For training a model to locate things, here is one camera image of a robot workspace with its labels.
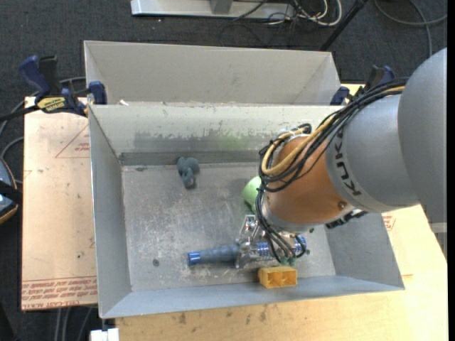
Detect blue and grey handled tool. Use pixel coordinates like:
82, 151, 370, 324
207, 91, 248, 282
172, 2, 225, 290
187, 244, 240, 266

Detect yellow plastic box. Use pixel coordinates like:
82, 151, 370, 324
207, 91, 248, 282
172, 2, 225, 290
257, 265, 299, 290

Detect green ball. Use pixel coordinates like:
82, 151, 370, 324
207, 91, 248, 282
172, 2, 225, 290
241, 175, 264, 214

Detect grey metal bin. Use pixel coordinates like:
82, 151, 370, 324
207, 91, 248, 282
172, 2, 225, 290
83, 40, 405, 320

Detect blue-grey toy animal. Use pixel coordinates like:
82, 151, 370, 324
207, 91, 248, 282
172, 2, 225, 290
176, 156, 200, 190

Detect brown cardboard board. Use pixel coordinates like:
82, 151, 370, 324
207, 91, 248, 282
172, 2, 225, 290
21, 96, 99, 312

